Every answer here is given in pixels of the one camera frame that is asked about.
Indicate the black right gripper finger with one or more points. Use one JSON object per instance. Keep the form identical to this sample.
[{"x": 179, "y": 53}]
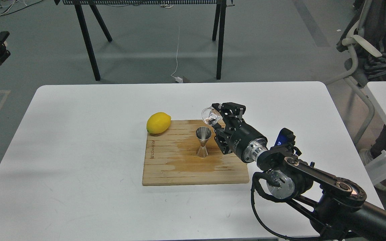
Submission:
[
  {"x": 222, "y": 136},
  {"x": 231, "y": 113}
]

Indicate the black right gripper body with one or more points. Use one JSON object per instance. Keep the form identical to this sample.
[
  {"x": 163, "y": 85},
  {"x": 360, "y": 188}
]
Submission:
[{"x": 247, "y": 143}]

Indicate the steel double jigger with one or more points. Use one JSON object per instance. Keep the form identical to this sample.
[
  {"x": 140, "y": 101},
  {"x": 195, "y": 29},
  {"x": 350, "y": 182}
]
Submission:
[{"x": 203, "y": 134}]

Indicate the small clear glass cup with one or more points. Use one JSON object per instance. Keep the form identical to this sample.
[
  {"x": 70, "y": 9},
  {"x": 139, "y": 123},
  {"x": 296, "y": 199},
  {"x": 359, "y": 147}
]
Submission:
[{"x": 211, "y": 116}]

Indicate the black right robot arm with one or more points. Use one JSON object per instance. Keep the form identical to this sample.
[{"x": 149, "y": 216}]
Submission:
[{"x": 335, "y": 206}]

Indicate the wooden cutting board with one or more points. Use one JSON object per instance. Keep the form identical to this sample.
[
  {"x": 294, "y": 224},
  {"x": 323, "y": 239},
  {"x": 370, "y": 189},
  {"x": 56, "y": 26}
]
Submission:
[{"x": 171, "y": 159}]

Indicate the yellow lemon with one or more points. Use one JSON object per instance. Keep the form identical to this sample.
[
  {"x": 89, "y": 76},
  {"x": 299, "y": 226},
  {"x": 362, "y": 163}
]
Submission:
[{"x": 158, "y": 123}]

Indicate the black metal table frame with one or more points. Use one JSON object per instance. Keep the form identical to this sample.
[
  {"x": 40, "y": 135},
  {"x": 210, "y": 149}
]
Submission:
[{"x": 217, "y": 34}]

